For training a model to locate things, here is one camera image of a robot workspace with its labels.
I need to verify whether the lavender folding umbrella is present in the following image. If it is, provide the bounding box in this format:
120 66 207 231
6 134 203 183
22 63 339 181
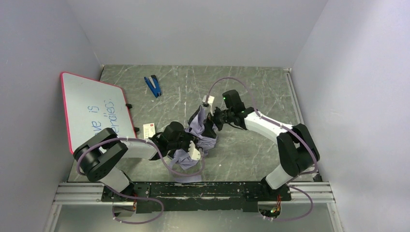
168 106 217 183

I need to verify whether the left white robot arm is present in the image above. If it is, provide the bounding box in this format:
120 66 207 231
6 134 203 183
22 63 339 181
73 121 201 194

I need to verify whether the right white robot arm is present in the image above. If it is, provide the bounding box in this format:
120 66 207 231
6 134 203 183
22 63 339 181
204 90 320 190

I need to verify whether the small beige box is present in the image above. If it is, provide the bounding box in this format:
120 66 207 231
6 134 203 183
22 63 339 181
143 123 156 139

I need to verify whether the blue stapler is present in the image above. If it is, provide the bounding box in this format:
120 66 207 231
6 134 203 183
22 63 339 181
144 75 162 98

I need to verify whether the pink framed whiteboard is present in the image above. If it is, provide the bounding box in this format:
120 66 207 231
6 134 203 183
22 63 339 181
60 72 136 152

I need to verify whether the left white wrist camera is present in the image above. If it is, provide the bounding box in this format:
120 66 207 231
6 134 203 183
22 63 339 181
188 141 202 161

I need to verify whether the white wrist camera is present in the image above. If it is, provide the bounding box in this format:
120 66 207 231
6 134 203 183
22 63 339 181
188 141 202 161
202 95 215 116

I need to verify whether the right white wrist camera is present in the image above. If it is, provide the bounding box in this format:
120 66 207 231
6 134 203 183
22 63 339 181
202 95 215 116

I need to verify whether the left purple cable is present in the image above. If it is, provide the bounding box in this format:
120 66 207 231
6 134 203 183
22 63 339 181
75 137 205 225

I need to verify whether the purple cable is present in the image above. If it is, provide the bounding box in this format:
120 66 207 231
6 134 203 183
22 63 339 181
205 77 319 223
75 137 205 225

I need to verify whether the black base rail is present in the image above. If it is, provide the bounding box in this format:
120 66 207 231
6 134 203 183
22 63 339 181
101 181 292 214

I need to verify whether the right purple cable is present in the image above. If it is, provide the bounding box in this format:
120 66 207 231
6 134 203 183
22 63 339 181
205 77 319 223

